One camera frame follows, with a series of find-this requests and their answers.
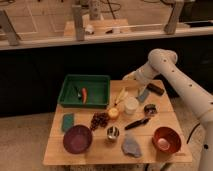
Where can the orange fruit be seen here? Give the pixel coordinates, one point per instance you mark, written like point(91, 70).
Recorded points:
point(113, 113)

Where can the dark green vegetable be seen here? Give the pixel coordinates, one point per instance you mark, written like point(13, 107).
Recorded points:
point(79, 95)

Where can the red bowl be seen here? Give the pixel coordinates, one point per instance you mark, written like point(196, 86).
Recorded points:
point(166, 140)

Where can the small dark round tin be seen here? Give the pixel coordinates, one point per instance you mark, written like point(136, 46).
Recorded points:
point(150, 109)

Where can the black rectangular block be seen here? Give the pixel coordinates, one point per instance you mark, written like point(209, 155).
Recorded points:
point(155, 89)

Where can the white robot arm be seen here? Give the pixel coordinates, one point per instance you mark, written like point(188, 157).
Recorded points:
point(161, 61)

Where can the grey cloth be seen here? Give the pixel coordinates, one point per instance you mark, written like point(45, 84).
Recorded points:
point(131, 147)

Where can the purple bowl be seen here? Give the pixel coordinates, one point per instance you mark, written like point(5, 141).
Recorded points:
point(77, 139)

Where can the blue-grey cloth piece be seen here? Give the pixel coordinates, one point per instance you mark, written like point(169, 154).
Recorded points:
point(143, 94)

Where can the green plastic tray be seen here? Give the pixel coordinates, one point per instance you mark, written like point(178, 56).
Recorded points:
point(98, 91)

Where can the white cup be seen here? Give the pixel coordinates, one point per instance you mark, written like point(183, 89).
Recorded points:
point(130, 105)

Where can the metal cup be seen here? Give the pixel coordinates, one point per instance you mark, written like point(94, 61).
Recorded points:
point(112, 134)

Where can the black handled utensil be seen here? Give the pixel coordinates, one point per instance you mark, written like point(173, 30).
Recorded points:
point(137, 123)

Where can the green sponge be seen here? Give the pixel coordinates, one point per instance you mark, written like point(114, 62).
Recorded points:
point(67, 122)

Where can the yellow banana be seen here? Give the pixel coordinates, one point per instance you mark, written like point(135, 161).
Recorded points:
point(121, 96)

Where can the dark grape bunch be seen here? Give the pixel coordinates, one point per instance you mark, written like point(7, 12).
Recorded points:
point(99, 120)

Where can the orange carrot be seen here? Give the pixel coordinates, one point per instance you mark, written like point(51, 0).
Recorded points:
point(84, 93)

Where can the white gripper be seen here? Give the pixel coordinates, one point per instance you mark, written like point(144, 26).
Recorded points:
point(130, 76)

